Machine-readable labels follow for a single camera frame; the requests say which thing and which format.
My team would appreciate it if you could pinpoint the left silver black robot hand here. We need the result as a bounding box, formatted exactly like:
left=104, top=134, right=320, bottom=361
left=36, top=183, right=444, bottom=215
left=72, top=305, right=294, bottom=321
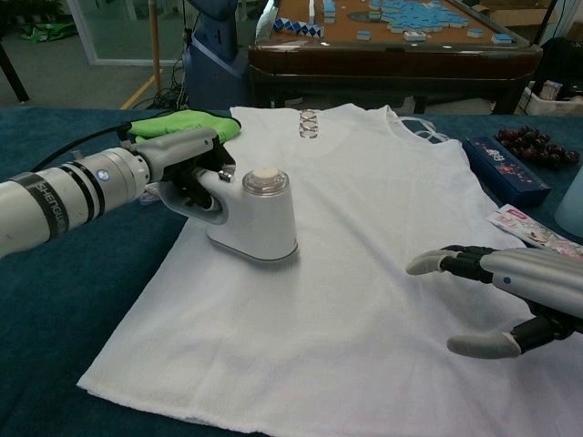
left=122, top=127, right=238, bottom=215

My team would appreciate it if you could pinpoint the heap of blue mahjong tiles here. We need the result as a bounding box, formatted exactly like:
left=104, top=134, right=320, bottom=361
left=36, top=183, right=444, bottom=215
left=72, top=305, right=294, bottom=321
left=368, top=0, right=461, bottom=33

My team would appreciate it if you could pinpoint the black slanted table leg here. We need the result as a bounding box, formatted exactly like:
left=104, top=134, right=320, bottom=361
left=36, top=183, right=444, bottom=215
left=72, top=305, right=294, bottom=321
left=0, top=38, right=31, bottom=105

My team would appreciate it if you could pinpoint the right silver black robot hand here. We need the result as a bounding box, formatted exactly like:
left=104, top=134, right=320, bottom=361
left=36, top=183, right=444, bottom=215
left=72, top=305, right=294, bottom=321
left=404, top=244, right=583, bottom=361

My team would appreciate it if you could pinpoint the dark blue printed carton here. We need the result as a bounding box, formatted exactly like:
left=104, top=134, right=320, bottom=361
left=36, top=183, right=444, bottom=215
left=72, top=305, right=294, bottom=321
left=462, top=134, right=552, bottom=208

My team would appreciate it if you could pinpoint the white handheld steam iron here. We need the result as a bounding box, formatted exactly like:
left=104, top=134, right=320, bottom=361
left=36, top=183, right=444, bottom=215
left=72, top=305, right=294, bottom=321
left=157, top=166, right=301, bottom=268

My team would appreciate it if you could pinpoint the light blue handled cup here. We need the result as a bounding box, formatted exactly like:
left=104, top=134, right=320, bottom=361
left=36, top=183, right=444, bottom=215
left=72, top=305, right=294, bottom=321
left=553, top=166, right=583, bottom=240

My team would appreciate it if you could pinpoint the pink white snack packet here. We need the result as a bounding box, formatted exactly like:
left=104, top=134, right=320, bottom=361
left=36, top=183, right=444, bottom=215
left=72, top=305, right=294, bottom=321
left=485, top=203, right=583, bottom=261

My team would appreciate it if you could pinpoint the white storage box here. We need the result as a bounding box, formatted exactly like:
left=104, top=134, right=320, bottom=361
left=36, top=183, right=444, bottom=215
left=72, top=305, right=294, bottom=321
left=518, top=80, right=583, bottom=115

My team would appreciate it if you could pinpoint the wooden pole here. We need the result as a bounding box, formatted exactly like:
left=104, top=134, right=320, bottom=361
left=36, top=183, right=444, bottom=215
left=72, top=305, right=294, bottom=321
left=149, top=0, right=164, bottom=92

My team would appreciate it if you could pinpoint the black floor cable tangle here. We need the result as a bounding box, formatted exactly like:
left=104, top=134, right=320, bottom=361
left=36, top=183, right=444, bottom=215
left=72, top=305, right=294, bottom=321
left=152, top=58, right=189, bottom=110

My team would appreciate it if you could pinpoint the white sleeveless shirt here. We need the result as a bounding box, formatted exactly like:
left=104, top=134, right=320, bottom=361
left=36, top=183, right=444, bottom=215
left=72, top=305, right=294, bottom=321
left=76, top=103, right=583, bottom=437

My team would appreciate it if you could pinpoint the brown mahjong table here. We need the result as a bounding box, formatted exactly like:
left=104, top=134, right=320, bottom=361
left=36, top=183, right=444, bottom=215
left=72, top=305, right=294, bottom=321
left=248, top=0, right=546, bottom=115

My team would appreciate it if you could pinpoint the green bag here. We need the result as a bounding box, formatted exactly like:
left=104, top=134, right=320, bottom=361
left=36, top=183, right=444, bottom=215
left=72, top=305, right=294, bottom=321
left=20, top=22, right=77, bottom=45

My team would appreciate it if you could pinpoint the brown cardboard box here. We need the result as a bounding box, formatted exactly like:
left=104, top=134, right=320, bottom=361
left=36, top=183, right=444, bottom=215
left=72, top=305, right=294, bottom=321
left=473, top=0, right=561, bottom=28

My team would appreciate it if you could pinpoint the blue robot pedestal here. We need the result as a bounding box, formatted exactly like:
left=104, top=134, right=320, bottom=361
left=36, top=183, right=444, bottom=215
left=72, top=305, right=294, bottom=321
left=181, top=0, right=256, bottom=110

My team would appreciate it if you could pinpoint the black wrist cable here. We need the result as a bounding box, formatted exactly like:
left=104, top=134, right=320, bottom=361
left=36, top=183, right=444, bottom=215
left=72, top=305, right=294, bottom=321
left=43, top=121, right=136, bottom=168

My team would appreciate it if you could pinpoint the green microfibre cloth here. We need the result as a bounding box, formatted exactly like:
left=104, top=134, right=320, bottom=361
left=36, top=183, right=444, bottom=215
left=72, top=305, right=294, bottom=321
left=125, top=108, right=242, bottom=145

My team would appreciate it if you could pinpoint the white framed glass partition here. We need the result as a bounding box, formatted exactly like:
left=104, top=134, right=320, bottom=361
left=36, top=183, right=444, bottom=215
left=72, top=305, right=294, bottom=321
left=67, top=0, right=201, bottom=65

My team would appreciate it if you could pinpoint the dark red grape bunch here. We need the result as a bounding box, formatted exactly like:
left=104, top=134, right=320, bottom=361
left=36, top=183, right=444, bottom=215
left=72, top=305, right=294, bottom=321
left=495, top=125, right=580, bottom=172

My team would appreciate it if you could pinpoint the dark teal table cloth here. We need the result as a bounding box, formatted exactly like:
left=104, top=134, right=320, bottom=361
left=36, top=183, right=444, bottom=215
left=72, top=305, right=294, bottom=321
left=0, top=105, right=583, bottom=437

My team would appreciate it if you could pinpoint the blue white snake puzzle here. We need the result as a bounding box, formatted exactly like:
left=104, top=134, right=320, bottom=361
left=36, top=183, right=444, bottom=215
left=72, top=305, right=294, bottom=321
left=271, top=16, right=325, bottom=38

